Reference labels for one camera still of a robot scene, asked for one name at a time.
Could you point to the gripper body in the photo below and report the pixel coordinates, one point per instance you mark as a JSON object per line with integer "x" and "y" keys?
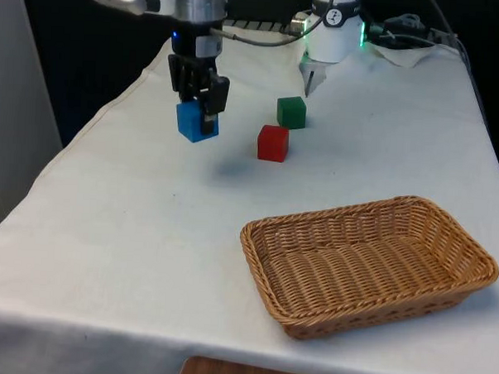
{"x": 189, "y": 41}

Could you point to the wicker basket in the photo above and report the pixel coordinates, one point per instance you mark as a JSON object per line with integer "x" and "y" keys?
{"x": 366, "y": 275}

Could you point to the blue cube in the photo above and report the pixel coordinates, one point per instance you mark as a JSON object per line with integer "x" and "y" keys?
{"x": 188, "y": 122}

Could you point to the red cube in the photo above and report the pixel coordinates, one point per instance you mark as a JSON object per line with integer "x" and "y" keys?
{"x": 272, "y": 144}

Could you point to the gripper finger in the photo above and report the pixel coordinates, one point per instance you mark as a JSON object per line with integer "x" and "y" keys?
{"x": 217, "y": 94}
{"x": 188, "y": 78}

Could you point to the green cube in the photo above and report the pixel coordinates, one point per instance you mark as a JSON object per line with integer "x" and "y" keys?
{"x": 291, "y": 113}

